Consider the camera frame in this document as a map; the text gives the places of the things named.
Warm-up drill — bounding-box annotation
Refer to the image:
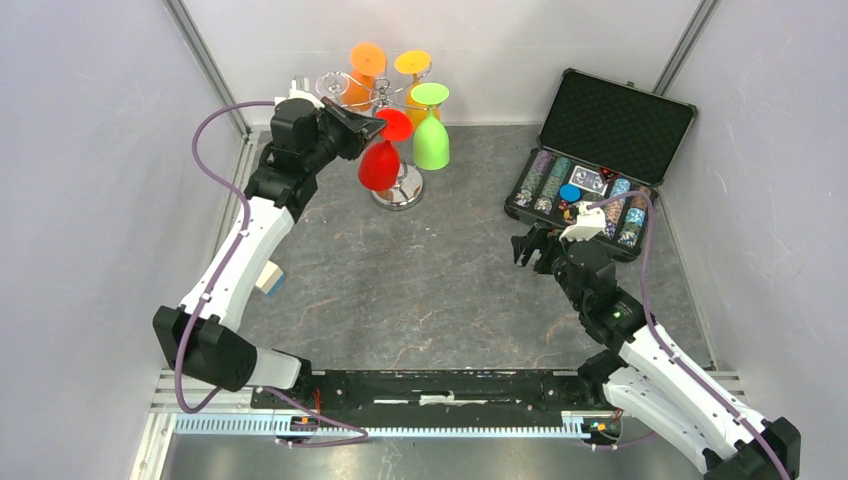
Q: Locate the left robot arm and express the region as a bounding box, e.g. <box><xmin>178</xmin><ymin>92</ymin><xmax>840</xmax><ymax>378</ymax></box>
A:
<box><xmin>152</xmin><ymin>97</ymin><xmax>387</xmax><ymax>408</ymax></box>

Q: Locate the blue round chip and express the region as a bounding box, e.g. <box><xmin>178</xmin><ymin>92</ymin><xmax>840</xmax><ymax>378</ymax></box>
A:
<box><xmin>559</xmin><ymin>184</ymin><xmax>583</xmax><ymax>203</ymax></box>

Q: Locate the black poker chip case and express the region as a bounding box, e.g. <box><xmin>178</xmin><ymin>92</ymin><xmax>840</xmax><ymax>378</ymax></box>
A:
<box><xmin>504</xmin><ymin>68</ymin><xmax>697</xmax><ymax>262</ymax></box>

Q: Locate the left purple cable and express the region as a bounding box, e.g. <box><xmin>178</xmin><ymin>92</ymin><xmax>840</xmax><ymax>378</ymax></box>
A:
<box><xmin>173</xmin><ymin>100</ymin><xmax>277</xmax><ymax>415</ymax></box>

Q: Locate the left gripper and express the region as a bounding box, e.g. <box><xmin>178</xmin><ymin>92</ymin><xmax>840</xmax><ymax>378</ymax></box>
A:
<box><xmin>304</xmin><ymin>98</ymin><xmax>388</xmax><ymax>173</ymax></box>

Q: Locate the chrome wine glass rack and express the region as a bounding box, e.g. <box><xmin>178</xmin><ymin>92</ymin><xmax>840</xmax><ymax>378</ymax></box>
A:
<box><xmin>339</xmin><ymin>71</ymin><xmax>424</xmax><ymax>211</ymax></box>

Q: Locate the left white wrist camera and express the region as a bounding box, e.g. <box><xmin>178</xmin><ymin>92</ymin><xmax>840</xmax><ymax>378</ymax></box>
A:
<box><xmin>273</xmin><ymin>75</ymin><xmax>324</xmax><ymax>109</ymax></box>

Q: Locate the orange wine glass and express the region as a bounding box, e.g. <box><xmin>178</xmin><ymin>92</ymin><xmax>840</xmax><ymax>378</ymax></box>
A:
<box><xmin>342</xmin><ymin>42</ymin><xmax>387</xmax><ymax>111</ymax></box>

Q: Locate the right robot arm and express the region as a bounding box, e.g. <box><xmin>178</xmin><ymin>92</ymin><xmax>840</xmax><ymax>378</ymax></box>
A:
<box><xmin>511</xmin><ymin>226</ymin><xmax>801</xmax><ymax>479</ymax></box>

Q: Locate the green wine glass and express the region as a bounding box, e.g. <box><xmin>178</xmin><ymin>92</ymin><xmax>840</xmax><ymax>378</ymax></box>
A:
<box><xmin>411</xmin><ymin>82</ymin><xmax>450</xmax><ymax>171</ymax></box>

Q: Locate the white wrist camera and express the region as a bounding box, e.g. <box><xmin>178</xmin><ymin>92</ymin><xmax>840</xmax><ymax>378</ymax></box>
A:
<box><xmin>273</xmin><ymin>75</ymin><xmax>324</xmax><ymax>109</ymax></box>
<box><xmin>558</xmin><ymin>201</ymin><xmax>606</xmax><ymax>242</ymax></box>

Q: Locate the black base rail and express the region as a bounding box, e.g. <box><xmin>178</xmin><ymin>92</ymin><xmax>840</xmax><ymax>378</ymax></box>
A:
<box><xmin>151</xmin><ymin>368</ymin><xmax>635</xmax><ymax>450</ymax></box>

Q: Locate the playing card deck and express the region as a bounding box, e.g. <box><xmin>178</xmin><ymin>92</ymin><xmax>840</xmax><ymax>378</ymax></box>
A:
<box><xmin>569</xmin><ymin>165</ymin><xmax>607</xmax><ymax>195</ymax></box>

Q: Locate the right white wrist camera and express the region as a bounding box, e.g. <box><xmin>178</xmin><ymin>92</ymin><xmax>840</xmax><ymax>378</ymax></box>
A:
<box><xmin>558</xmin><ymin>201</ymin><xmax>606</xmax><ymax>242</ymax></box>

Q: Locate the red wine glass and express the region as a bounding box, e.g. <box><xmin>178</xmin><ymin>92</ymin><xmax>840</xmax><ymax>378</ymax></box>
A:
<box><xmin>358</xmin><ymin>109</ymin><xmax>413</xmax><ymax>191</ymax></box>

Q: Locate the yellow wine glass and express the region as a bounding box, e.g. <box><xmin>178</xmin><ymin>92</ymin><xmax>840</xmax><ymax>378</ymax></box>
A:
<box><xmin>394</xmin><ymin>50</ymin><xmax>449</xmax><ymax>130</ymax></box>

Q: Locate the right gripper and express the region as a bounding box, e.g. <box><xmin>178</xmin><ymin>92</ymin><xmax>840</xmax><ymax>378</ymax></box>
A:
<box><xmin>510</xmin><ymin>222</ymin><xmax>594</xmax><ymax>312</ymax></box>

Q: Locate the white and blue block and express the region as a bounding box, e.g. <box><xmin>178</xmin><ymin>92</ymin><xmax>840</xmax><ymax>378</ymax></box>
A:
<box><xmin>254</xmin><ymin>261</ymin><xmax>286</xmax><ymax>296</ymax></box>

